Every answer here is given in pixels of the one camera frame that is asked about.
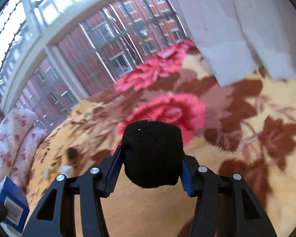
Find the black foam roll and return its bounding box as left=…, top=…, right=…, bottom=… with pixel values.
left=122, top=120, right=183, bottom=189

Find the small white scrap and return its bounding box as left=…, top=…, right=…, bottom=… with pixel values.
left=60, top=165, right=73, bottom=176

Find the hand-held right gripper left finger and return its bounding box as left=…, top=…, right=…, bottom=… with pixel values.
left=22, top=144, right=122, bottom=237

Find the red brick building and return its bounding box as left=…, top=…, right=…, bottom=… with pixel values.
left=15, top=0, right=193, bottom=129

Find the yellow floral plush blanket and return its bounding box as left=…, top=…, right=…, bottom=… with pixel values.
left=25, top=39, right=296, bottom=237

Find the white sheer curtain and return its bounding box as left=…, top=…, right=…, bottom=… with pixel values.
left=154, top=0, right=296, bottom=87

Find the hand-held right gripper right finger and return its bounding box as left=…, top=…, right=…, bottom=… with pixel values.
left=180, top=153, right=278, bottom=237

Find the small dark brown object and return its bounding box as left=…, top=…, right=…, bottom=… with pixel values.
left=68, top=148, right=80, bottom=166

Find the white window frame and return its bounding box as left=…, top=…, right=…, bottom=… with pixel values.
left=0, top=0, right=195, bottom=131

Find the pink floral folded quilt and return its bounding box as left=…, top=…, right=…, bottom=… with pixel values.
left=0, top=107, right=47, bottom=193

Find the blue cardboard box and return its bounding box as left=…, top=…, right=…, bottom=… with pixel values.
left=0, top=176, right=30, bottom=234

